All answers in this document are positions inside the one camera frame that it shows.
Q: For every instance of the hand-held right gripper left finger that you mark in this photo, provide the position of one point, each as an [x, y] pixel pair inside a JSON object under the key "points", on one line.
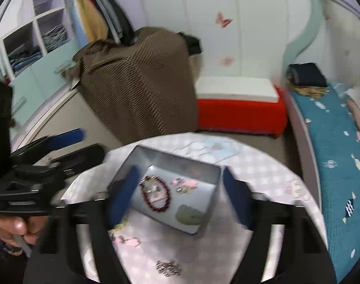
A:
{"points": [[123, 196]]}

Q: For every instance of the white pillow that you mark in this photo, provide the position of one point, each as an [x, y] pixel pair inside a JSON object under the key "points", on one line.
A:
{"points": [[357, 97]]}

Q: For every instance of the faint pink butterfly sticker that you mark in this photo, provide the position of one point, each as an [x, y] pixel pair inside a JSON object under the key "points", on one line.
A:
{"points": [[226, 61]]}

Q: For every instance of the black garment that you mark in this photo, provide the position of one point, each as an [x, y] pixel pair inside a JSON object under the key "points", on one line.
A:
{"points": [[193, 44]]}

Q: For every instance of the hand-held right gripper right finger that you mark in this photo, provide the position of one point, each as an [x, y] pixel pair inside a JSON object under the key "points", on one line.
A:
{"points": [[234, 196]]}

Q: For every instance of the teal bunk bed frame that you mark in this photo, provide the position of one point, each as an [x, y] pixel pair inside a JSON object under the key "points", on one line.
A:
{"points": [[301, 35]]}

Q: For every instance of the brown dotted cloth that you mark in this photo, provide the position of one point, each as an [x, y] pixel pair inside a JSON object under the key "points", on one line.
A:
{"points": [[138, 85]]}

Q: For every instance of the grey metal box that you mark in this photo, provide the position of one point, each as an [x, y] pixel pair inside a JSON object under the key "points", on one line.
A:
{"points": [[203, 177]]}

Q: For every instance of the pale green jade pendant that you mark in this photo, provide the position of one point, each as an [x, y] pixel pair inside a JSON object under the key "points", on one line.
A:
{"points": [[189, 215]]}

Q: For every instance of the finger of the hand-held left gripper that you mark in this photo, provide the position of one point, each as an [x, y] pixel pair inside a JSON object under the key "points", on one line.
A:
{"points": [[85, 158], [67, 137]]}

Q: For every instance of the folded grey striped clothes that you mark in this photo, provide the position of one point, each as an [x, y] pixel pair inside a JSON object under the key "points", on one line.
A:
{"points": [[55, 37]]}

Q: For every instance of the row of hanging clothes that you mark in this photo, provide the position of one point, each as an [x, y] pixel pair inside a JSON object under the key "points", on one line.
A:
{"points": [[91, 17]]}

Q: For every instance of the red stool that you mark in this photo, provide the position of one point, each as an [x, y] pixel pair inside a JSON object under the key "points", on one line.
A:
{"points": [[242, 115]]}

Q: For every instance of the folded tan clothes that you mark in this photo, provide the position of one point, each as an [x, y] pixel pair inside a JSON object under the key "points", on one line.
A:
{"points": [[311, 91]]}

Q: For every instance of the folded blue jeans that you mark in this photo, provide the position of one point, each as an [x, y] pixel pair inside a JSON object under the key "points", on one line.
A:
{"points": [[26, 59]]}

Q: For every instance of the person's left hand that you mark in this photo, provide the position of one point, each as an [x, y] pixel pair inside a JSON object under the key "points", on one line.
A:
{"points": [[15, 226]]}

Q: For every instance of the white board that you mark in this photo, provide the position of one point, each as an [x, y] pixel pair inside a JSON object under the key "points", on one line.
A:
{"points": [[236, 88]]}

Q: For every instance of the pink hair clip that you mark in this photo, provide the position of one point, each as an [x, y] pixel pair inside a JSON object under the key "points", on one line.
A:
{"points": [[129, 241]]}

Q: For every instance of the pink and silver charm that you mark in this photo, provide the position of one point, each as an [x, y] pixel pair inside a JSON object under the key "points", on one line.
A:
{"points": [[190, 184]]}

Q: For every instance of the small pink charm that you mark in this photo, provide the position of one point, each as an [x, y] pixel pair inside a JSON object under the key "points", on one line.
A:
{"points": [[154, 193]]}

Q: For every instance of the folded dark clothes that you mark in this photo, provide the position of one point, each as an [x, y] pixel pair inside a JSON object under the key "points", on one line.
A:
{"points": [[307, 74]]}

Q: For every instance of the blue candy print bed sheet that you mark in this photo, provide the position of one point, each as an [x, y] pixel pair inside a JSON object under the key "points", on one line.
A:
{"points": [[331, 142]]}

